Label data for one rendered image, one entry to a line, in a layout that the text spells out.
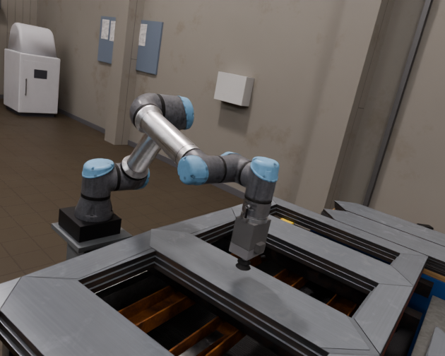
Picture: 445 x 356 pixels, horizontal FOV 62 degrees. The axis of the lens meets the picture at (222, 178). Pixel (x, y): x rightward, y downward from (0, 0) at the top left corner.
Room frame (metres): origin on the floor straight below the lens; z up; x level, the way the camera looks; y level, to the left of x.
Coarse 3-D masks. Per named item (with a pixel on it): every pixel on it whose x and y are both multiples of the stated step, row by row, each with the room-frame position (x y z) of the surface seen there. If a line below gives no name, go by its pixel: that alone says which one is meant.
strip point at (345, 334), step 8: (344, 320) 0.84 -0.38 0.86; (336, 328) 0.80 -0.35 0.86; (344, 328) 0.81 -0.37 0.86; (352, 328) 0.82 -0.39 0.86; (328, 336) 0.77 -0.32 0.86; (336, 336) 0.77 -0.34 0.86; (344, 336) 0.78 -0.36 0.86; (352, 336) 0.78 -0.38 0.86; (360, 336) 0.79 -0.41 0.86; (328, 344) 0.74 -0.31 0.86; (336, 344) 0.74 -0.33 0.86; (344, 344) 0.75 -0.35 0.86; (352, 344) 0.76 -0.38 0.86; (360, 344) 0.76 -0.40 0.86
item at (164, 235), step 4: (156, 232) 1.14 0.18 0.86; (160, 232) 1.14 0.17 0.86; (164, 232) 1.15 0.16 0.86; (168, 232) 1.15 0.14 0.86; (172, 232) 1.16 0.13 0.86; (176, 232) 1.16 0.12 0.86; (180, 232) 1.17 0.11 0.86; (184, 232) 1.18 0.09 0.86; (152, 236) 1.11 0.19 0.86; (156, 236) 1.11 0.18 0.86; (160, 236) 1.12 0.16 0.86; (164, 236) 1.12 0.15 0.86; (168, 236) 1.13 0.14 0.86; (172, 236) 1.13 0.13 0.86; (176, 236) 1.14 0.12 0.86; (152, 240) 1.08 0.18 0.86; (156, 240) 1.08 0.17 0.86; (160, 240) 1.09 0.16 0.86; (164, 240) 1.09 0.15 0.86; (152, 244) 1.05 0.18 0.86
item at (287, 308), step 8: (280, 296) 0.90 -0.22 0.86; (288, 296) 0.91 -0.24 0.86; (296, 296) 0.91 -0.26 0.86; (304, 296) 0.92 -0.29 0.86; (272, 304) 0.85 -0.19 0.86; (280, 304) 0.86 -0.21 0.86; (288, 304) 0.87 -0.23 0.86; (296, 304) 0.87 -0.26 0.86; (304, 304) 0.88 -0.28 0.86; (264, 312) 0.81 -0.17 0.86; (272, 312) 0.82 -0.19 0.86; (280, 312) 0.83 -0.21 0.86; (288, 312) 0.83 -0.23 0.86; (296, 312) 0.84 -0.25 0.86; (280, 320) 0.79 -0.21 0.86; (288, 320) 0.80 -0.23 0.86; (296, 320) 0.81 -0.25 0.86
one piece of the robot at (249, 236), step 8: (240, 216) 0.95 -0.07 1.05; (240, 224) 0.93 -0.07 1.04; (248, 224) 0.91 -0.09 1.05; (256, 224) 0.92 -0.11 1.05; (264, 224) 0.94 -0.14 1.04; (232, 232) 0.94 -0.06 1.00; (240, 232) 0.92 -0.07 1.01; (248, 232) 0.91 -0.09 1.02; (256, 232) 0.92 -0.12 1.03; (264, 232) 0.95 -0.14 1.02; (232, 240) 0.94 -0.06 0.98; (240, 240) 0.92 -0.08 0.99; (248, 240) 0.91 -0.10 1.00; (256, 240) 0.93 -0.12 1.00; (264, 240) 0.96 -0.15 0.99; (232, 248) 0.93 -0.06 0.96; (240, 248) 0.92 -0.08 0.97; (248, 248) 0.90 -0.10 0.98; (256, 248) 0.92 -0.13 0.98; (264, 248) 0.94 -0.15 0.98; (240, 256) 0.91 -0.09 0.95; (248, 256) 0.90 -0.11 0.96; (264, 256) 0.92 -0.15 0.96
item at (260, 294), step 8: (264, 280) 0.96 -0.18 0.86; (272, 280) 0.97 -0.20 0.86; (280, 280) 0.98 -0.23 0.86; (248, 288) 0.91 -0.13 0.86; (256, 288) 0.92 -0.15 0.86; (264, 288) 0.92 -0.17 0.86; (272, 288) 0.93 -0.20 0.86; (280, 288) 0.94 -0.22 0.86; (288, 288) 0.95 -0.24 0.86; (240, 296) 0.86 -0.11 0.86; (248, 296) 0.87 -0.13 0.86; (256, 296) 0.88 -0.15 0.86; (264, 296) 0.89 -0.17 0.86; (272, 296) 0.89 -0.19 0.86; (248, 304) 0.83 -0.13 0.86; (256, 304) 0.84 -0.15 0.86; (264, 304) 0.85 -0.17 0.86
